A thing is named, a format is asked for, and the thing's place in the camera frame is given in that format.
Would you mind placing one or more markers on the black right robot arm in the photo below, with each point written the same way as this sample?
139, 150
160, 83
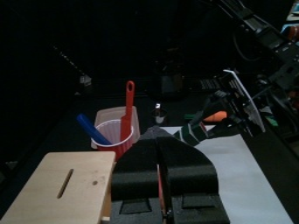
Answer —
268, 35

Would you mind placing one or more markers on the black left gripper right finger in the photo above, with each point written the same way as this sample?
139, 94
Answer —
191, 175

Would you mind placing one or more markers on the pale pink plastic container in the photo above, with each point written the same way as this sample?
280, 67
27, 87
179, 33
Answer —
111, 114

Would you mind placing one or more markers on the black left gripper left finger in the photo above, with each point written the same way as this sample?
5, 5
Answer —
133, 175

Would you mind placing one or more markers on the red ribbed plastic cup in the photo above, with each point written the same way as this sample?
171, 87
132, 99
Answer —
111, 147

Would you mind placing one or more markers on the light wooden block with slot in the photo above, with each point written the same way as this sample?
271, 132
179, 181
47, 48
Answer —
57, 186

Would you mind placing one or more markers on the orange toy carrot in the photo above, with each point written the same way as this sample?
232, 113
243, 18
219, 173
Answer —
216, 116

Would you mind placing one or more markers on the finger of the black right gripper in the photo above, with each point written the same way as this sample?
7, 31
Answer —
229, 127
208, 108

